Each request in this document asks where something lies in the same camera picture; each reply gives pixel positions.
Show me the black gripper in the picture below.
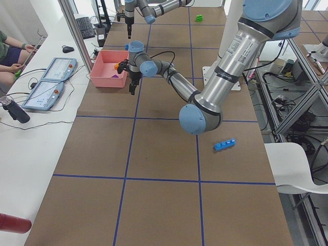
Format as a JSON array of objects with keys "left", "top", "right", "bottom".
[
  {"left": 125, "top": 17, "right": 133, "bottom": 39},
  {"left": 129, "top": 71, "right": 140, "bottom": 95}
]

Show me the green block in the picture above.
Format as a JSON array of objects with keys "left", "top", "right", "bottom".
[{"left": 195, "top": 14, "right": 203, "bottom": 22}]

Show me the long blue studded block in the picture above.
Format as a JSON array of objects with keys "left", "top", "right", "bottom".
[{"left": 213, "top": 138, "right": 236, "bottom": 151}]

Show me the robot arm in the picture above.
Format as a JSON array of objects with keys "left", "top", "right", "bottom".
[
  {"left": 127, "top": 1, "right": 302, "bottom": 135},
  {"left": 124, "top": 0, "right": 192, "bottom": 39}
]

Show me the pink plastic box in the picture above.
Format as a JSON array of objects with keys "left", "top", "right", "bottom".
[{"left": 90, "top": 50, "right": 129, "bottom": 88}]

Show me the black keyboard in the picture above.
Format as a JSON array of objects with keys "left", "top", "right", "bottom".
[{"left": 76, "top": 17, "right": 95, "bottom": 39}]

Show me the black computer mouse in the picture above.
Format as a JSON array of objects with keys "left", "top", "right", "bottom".
[{"left": 61, "top": 45, "right": 74, "bottom": 54}]

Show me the upper teach pendant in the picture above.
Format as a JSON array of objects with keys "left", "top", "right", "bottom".
[{"left": 41, "top": 57, "right": 77, "bottom": 82}]

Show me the teach pendant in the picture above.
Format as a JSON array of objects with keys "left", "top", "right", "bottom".
[
  {"left": 22, "top": 80, "right": 64, "bottom": 111},
  {"left": 41, "top": 57, "right": 77, "bottom": 82}
]

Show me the brown paper table mat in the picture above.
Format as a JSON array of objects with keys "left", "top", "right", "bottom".
[{"left": 24, "top": 7, "right": 295, "bottom": 246}]

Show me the lower teach pendant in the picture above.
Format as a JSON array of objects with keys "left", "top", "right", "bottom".
[{"left": 22, "top": 80, "right": 64, "bottom": 111}]

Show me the black water bottle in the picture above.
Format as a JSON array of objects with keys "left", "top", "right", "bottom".
[{"left": 1, "top": 96, "right": 30, "bottom": 124}]

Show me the seated person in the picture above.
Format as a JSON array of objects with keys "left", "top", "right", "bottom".
[{"left": 1, "top": 31, "right": 37, "bottom": 93}]

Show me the white chair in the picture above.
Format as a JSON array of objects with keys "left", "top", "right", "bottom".
[{"left": 264, "top": 142, "right": 327, "bottom": 209}]

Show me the red cylinder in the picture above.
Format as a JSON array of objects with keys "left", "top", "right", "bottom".
[{"left": 1, "top": 213, "right": 32, "bottom": 234}]

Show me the aluminium frame post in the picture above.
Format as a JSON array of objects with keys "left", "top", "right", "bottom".
[{"left": 58, "top": 0, "right": 93, "bottom": 73}]

